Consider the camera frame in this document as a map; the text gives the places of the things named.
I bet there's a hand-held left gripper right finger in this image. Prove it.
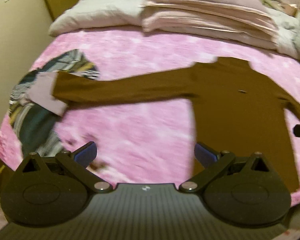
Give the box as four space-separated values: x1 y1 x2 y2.
178 141 273 194

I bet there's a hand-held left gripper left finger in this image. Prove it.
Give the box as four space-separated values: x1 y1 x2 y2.
21 141 113 194

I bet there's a brown long-sleeve shirt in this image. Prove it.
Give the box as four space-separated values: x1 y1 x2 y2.
52 56 300 193

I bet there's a teal striped garment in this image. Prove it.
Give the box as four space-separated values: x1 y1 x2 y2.
9 49 100 158

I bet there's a pink floral blanket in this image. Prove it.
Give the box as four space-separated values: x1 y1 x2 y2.
0 29 300 207

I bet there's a pink folded blanket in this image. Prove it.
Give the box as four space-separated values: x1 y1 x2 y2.
141 0 280 50

